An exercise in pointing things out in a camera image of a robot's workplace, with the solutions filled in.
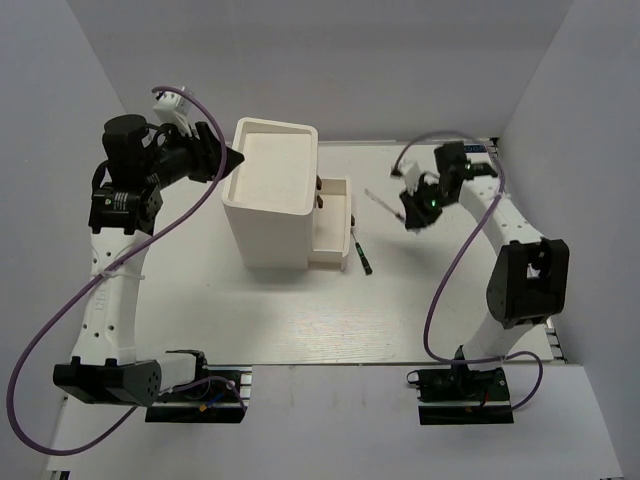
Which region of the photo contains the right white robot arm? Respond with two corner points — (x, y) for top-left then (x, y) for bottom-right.
(392, 141), (570, 399)

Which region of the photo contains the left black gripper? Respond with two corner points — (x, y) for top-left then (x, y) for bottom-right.
(143, 119), (245, 190)

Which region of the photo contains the thin black green screwdriver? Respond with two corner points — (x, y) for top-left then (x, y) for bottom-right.
(351, 230), (373, 276)

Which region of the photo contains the blue red screwdriver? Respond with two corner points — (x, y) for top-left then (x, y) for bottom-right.
(364, 188), (405, 223)

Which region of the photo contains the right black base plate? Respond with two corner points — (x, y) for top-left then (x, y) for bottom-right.
(406, 365), (514, 426)

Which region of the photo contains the white drawer cabinet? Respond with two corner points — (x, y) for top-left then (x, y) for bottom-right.
(222, 117), (318, 269)

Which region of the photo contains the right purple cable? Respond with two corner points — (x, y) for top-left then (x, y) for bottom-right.
(392, 130), (544, 412)

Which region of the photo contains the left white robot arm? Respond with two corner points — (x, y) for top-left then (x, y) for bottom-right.
(53, 114), (244, 407)

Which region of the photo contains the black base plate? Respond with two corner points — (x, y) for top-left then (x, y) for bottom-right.
(406, 365), (514, 426)
(145, 365), (252, 424)

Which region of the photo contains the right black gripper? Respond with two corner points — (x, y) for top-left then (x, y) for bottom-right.
(399, 179), (456, 231)

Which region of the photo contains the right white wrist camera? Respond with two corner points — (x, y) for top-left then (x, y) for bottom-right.
(391, 162), (423, 195)

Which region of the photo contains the purple cable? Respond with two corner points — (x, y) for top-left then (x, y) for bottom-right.
(392, 130), (544, 412)
(7, 85), (246, 457)

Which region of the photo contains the white bottom drawer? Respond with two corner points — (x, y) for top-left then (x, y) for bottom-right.
(308, 177), (352, 271)

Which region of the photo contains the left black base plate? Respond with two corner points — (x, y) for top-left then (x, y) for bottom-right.
(145, 365), (252, 424)

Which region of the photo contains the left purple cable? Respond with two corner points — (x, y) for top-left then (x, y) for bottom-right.
(7, 85), (246, 457)

